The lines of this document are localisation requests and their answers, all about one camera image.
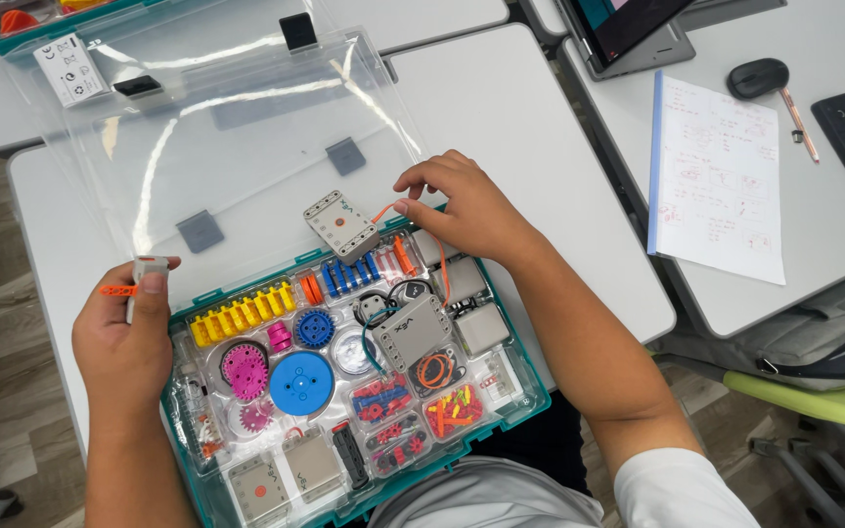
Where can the person's right hand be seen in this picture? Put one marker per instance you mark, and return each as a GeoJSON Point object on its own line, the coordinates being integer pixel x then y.
{"type": "Point", "coordinates": [474, 213]}

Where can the green chair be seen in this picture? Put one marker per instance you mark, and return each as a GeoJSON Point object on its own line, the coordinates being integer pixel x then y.
{"type": "Point", "coordinates": [818, 411]}

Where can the large blue wheel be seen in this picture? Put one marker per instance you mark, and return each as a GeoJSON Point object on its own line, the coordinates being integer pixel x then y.
{"type": "Point", "coordinates": [302, 383]}

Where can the grey motor block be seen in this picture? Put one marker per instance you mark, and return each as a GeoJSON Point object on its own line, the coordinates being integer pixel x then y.
{"type": "Point", "coordinates": [482, 328]}
{"type": "Point", "coordinates": [465, 280]}
{"type": "Point", "coordinates": [426, 248]}

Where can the pink spacers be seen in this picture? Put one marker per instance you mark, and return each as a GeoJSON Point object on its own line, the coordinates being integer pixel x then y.
{"type": "Point", "coordinates": [279, 337]}

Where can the orange curved pieces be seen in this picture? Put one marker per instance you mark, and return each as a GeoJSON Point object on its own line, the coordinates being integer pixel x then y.
{"type": "Point", "coordinates": [311, 289]}

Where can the row of yellow beams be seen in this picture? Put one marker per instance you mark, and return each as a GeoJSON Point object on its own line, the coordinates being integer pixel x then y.
{"type": "Point", "coordinates": [243, 315]}

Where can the heap of red black gears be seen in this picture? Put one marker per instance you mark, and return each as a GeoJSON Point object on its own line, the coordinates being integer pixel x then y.
{"type": "Point", "coordinates": [397, 444]}

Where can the grey module with hole rows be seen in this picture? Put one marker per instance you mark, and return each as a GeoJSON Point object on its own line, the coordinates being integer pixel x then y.
{"type": "Point", "coordinates": [414, 331]}

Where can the clear plastic case lid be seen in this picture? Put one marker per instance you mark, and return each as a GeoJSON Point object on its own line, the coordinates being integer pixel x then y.
{"type": "Point", "coordinates": [232, 154]}

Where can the person's left hand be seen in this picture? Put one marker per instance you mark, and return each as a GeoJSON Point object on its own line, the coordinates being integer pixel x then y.
{"type": "Point", "coordinates": [118, 345]}

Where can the grey module with red button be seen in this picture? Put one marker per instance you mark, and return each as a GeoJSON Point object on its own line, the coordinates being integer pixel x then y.
{"type": "Point", "coordinates": [258, 490]}

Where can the large pink gear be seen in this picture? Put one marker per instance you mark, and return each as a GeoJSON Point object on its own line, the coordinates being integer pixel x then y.
{"type": "Point", "coordinates": [245, 370]}

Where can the blue gear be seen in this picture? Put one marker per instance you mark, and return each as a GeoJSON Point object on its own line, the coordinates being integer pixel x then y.
{"type": "Point", "coordinates": [315, 328]}

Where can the row of blue beams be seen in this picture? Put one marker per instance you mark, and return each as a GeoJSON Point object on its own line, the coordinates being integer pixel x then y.
{"type": "Point", "coordinates": [349, 275]}

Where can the heap of red yellow pins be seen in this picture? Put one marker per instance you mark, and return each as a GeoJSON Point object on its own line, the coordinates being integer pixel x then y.
{"type": "Point", "coordinates": [453, 411]}

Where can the small pink gear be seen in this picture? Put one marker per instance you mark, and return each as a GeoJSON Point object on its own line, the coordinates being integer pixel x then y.
{"type": "Point", "coordinates": [254, 416]}

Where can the grey controller brick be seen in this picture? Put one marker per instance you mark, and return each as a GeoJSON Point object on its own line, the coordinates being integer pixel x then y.
{"type": "Point", "coordinates": [340, 227]}

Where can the white notepad with notes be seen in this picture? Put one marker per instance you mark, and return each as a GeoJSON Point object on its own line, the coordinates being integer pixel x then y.
{"type": "Point", "coordinates": [716, 183]}

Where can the plain grey module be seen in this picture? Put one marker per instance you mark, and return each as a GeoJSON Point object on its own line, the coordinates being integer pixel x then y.
{"type": "Point", "coordinates": [312, 463]}

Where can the grey lid clip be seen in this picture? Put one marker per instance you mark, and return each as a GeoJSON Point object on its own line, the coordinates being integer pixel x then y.
{"type": "Point", "coordinates": [199, 232]}
{"type": "Point", "coordinates": [345, 156]}

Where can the grey backpack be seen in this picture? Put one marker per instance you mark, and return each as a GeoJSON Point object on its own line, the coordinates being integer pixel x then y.
{"type": "Point", "coordinates": [811, 330]}

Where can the white label sticker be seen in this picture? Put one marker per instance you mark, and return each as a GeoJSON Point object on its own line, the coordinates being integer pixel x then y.
{"type": "Point", "coordinates": [70, 70]}

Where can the orange rubber bands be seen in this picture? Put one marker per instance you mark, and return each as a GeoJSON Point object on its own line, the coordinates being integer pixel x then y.
{"type": "Point", "coordinates": [435, 370]}

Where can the person's white shirt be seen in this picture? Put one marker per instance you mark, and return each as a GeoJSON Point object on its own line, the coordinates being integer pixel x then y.
{"type": "Point", "coordinates": [510, 495]}

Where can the black sensor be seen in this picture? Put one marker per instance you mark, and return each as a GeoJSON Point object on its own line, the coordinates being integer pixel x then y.
{"type": "Point", "coordinates": [414, 289]}

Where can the black ridged piece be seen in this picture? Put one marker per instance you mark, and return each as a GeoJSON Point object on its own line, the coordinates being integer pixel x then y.
{"type": "Point", "coordinates": [350, 455]}

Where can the white small connectors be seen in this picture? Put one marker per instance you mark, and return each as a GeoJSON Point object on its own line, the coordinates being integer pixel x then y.
{"type": "Point", "coordinates": [502, 380]}

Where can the heap of red blue pins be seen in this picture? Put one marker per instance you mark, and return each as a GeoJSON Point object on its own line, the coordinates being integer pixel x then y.
{"type": "Point", "coordinates": [380, 398]}

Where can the black computer mouse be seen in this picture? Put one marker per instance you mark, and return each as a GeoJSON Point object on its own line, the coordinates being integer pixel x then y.
{"type": "Point", "coordinates": [758, 78]}

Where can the rose gold pen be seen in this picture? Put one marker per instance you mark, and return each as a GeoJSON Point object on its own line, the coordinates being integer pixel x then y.
{"type": "Point", "coordinates": [800, 125]}

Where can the black lid latch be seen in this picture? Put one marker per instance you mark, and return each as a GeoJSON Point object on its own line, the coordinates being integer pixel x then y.
{"type": "Point", "coordinates": [138, 86]}
{"type": "Point", "coordinates": [298, 31]}

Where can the heap of small clear parts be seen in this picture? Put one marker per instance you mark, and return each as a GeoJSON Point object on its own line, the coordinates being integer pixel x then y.
{"type": "Point", "coordinates": [199, 411]}

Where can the orange connector beam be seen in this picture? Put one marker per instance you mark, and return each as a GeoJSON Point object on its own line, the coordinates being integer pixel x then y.
{"type": "Point", "coordinates": [116, 290]}

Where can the teal case with orange parts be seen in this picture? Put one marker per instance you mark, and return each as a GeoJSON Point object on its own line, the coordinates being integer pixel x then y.
{"type": "Point", "coordinates": [34, 22]}

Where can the grey laptop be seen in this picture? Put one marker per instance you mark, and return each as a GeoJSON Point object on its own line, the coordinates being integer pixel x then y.
{"type": "Point", "coordinates": [635, 29]}

